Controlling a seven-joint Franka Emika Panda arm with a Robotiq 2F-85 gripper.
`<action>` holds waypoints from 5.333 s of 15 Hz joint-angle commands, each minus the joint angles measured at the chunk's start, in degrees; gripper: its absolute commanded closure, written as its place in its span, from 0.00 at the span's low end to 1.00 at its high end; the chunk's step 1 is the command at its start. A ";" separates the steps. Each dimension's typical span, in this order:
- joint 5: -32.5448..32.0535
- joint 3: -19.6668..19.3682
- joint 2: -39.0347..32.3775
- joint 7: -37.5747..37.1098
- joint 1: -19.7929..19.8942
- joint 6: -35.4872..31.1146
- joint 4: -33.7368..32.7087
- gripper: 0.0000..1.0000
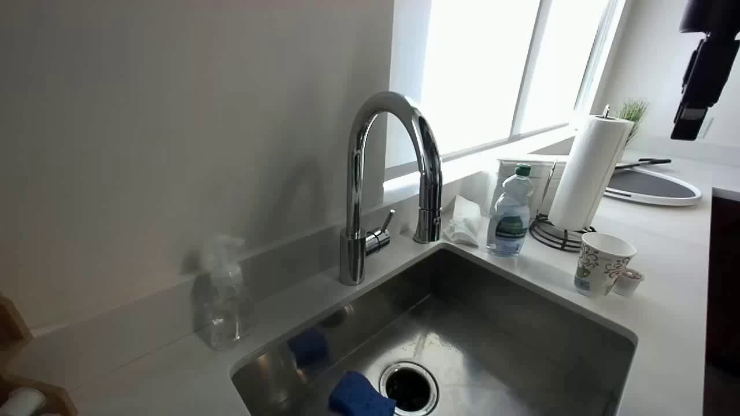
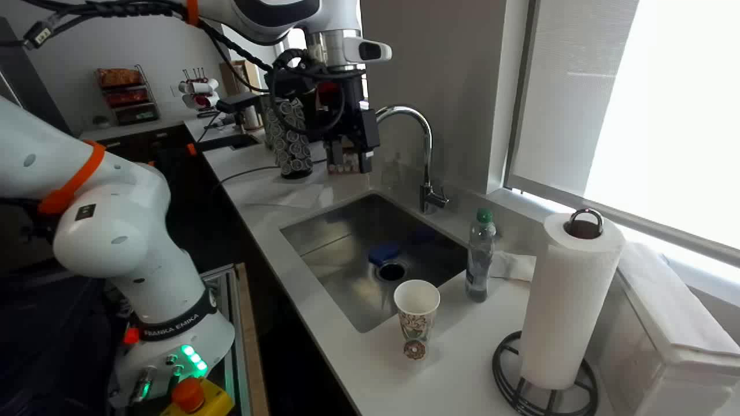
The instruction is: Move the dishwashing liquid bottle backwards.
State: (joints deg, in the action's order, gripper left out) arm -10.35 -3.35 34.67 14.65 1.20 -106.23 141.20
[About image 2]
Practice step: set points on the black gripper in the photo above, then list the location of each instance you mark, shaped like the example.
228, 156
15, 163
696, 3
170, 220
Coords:
340, 108

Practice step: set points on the clear bottle green cap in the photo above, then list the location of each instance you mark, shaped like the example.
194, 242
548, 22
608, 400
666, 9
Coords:
480, 253

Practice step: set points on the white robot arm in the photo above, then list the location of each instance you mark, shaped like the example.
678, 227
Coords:
112, 212

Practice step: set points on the patterned black white container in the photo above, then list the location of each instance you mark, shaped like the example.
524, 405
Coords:
285, 126

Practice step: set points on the stainless steel sink basin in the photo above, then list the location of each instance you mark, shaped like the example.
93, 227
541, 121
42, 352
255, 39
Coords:
366, 247

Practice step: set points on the chrome sink faucet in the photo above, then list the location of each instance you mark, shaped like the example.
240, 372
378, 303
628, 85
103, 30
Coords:
428, 196

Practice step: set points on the blue sponge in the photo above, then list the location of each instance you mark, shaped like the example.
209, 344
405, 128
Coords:
382, 253

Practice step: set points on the white paper cup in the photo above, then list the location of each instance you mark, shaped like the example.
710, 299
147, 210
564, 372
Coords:
418, 303

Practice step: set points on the crumpled white paper towel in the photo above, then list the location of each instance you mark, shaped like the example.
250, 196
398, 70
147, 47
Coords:
514, 266

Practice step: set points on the red snack display rack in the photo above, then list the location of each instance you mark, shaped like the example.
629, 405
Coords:
129, 95

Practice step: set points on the white paper towel roll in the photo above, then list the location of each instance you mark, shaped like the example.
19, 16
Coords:
567, 300

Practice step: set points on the orange emergency stop button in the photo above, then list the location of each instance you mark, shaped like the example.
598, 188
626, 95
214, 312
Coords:
200, 397

